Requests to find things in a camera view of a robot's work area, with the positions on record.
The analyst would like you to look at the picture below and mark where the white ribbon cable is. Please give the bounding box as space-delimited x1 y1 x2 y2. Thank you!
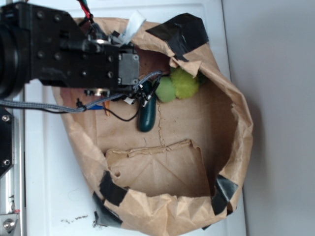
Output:
120 10 146 45

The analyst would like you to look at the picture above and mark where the brown paper bag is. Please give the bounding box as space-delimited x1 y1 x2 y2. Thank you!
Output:
62 22 253 236

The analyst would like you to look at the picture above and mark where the orange spiral sea shell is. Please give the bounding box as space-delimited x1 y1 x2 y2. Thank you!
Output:
102 101 110 118

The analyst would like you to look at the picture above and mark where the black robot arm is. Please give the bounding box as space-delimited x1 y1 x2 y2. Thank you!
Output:
0 2 140 98

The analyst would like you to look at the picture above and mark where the aluminium frame rail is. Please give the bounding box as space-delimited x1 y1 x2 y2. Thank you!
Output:
0 107 26 236

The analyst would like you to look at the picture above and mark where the white plastic tray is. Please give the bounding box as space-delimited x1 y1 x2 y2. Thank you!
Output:
25 0 238 236

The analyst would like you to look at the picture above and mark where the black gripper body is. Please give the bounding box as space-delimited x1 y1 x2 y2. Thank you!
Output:
31 4 140 96

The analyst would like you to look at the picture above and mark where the thin black wire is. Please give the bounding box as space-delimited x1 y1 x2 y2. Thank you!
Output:
106 98 142 121

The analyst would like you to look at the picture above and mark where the green yellow plush toy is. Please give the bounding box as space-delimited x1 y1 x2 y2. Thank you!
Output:
155 67 207 103

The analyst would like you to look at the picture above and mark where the dark green toy cucumber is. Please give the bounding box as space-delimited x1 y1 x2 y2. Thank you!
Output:
138 94 156 132

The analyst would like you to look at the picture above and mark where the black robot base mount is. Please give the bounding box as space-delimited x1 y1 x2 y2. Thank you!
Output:
0 107 14 178

